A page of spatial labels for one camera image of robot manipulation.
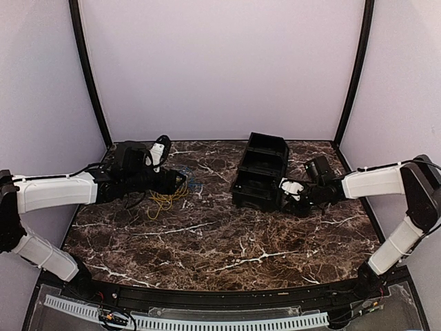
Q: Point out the black front rail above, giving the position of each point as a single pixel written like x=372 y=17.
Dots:
x=331 y=296

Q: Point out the right black corner post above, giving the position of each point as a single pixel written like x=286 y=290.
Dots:
x=356 y=74

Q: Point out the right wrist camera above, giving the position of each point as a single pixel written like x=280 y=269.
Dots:
x=318 y=169

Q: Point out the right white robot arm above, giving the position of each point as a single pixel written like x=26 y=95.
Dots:
x=417 y=179

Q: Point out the black bin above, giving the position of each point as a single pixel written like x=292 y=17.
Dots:
x=261 y=163
x=268 y=144
x=256 y=190

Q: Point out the black bin near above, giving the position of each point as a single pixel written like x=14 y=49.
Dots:
x=256 y=190

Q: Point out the black bin middle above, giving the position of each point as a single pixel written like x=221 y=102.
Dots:
x=261 y=163

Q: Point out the black corner post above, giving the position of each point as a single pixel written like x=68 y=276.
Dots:
x=88 y=76
x=356 y=74

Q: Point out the black bin far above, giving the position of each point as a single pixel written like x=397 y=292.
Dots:
x=268 y=144

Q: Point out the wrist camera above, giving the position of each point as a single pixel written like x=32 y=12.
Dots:
x=132 y=157
x=318 y=169

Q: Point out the white slotted cable duct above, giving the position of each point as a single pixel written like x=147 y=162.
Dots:
x=173 y=319

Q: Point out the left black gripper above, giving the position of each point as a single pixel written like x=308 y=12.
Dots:
x=166 y=184

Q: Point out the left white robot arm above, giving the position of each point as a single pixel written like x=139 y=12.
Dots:
x=93 y=185

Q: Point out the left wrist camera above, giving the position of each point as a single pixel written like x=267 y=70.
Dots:
x=132 y=157

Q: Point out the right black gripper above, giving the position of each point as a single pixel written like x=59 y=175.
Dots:
x=296 y=209

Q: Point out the left black corner post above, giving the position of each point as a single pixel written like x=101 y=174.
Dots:
x=88 y=76

